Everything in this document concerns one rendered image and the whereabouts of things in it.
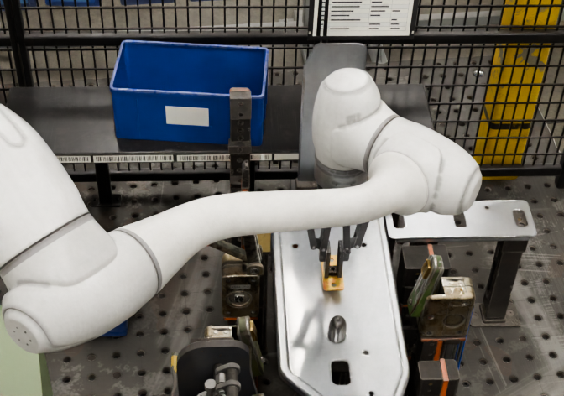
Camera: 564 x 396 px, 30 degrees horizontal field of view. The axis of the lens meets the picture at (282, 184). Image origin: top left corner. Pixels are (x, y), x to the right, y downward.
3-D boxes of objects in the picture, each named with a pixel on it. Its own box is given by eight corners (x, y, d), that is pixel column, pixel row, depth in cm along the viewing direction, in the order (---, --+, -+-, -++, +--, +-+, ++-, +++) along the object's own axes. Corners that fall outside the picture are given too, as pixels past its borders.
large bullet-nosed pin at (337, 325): (346, 348, 184) (348, 324, 179) (327, 348, 183) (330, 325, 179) (344, 334, 186) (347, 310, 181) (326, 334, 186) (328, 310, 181)
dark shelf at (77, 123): (438, 160, 217) (440, 149, 215) (-4, 165, 212) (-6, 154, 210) (422, 93, 233) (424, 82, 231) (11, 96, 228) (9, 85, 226)
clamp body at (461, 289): (459, 419, 208) (488, 305, 184) (399, 420, 207) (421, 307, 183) (451, 381, 214) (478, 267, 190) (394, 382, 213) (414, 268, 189)
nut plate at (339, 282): (344, 290, 189) (345, 286, 188) (323, 290, 189) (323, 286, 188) (341, 256, 195) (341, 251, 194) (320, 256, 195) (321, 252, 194)
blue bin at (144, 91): (263, 147, 214) (263, 97, 205) (113, 138, 215) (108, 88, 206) (268, 96, 226) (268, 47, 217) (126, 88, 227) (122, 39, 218)
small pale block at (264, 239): (267, 355, 217) (271, 233, 192) (250, 356, 217) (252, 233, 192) (266, 341, 220) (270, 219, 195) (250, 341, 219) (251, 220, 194)
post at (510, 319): (520, 326, 225) (547, 232, 205) (469, 327, 224) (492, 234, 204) (514, 303, 229) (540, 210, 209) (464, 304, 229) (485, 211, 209)
